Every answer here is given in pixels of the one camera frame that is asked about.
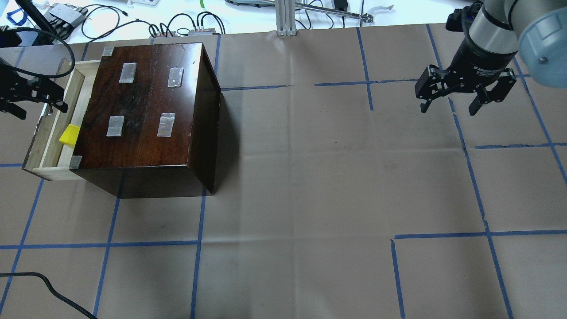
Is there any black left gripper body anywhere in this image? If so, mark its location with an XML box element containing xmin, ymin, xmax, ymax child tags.
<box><xmin>0</xmin><ymin>60</ymin><xmax>43</xmax><ymax>111</ymax></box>

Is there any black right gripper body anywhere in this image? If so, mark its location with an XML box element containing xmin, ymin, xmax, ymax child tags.
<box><xmin>415</xmin><ymin>43</ymin><xmax>517</xmax><ymax>103</ymax></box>

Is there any yellow block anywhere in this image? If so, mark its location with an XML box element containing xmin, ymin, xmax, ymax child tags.
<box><xmin>58</xmin><ymin>124</ymin><xmax>81</xmax><ymax>148</ymax></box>

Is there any light wooden drawer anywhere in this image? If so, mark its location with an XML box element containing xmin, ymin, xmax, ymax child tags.
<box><xmin>22</xmin><ymin>60</ymin><xmax>101</xmax><ymax>180</ymax></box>

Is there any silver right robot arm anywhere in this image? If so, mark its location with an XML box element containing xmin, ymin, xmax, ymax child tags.
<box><xmin>415</xmin><ymin>0</ymin><xmax>567</xmax><ymax>116</ymax></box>

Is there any dark wooden drawer cabinet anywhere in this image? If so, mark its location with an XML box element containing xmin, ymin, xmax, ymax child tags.
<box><xmin>69</xmin><ymin>43</ymin><xmax>221</xmax><ymax>198</ymax></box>

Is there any grey electronics box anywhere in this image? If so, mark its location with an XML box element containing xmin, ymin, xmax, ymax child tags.
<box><xmin>45</xmin><ymin>3</ymin><xmax>89</xmax><ymax>27</ymax></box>

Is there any silver tripod stand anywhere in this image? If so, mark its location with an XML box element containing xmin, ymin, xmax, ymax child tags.
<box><xmin>294</xmin><ymin>2</ymin><xmax>374</xmax><ymax>24</ymax></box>

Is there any brown paper table cover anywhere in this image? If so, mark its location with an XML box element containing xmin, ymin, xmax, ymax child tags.
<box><xmin>1</xmin><ymin>24</ymin><xmax>566</xmax><ymax>319</ymax></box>

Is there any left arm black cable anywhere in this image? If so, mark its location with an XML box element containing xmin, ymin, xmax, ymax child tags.
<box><xmin>0</xmin><ymin>27</ymin><xmax>99</xmax><ymax>319</ymax></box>

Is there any aluminium frame post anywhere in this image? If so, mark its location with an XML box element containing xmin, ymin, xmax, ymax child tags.
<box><xmin>275</xmin><ymin>0</ymin><xmax>296</xmax><ymax>36</ymax></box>

